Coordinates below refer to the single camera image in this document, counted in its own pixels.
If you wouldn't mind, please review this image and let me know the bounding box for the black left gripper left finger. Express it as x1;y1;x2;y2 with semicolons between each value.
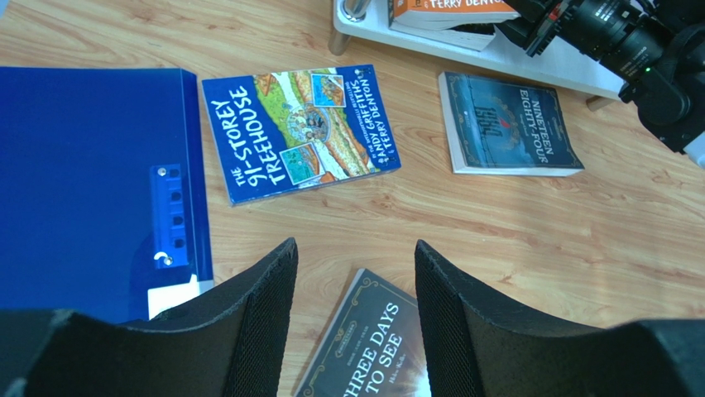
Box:
1;238;299;396

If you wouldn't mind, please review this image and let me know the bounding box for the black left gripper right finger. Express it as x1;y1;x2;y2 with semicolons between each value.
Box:
415;241;704;396

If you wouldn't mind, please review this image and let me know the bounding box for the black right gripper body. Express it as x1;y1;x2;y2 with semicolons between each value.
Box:
498;1;669;80

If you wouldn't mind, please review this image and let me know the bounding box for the dark three days book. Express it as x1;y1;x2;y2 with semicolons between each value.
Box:
295;269;431;396

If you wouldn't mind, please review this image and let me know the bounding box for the orange treehouse book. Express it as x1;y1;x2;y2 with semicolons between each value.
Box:
390;0;520;31

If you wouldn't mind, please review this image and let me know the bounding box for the dark nineteen eighty-four book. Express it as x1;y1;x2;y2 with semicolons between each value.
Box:
438;71;584;177

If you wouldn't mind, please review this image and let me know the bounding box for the blue clip file folder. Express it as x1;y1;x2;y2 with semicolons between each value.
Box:
1;66;214;323

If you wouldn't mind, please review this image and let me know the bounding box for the blue 91-storey treehouse book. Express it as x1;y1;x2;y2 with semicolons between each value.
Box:
201;65;401;206

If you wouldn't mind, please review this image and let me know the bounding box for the white two-tier shelf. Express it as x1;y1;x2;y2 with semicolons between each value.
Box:
333;1;623;100

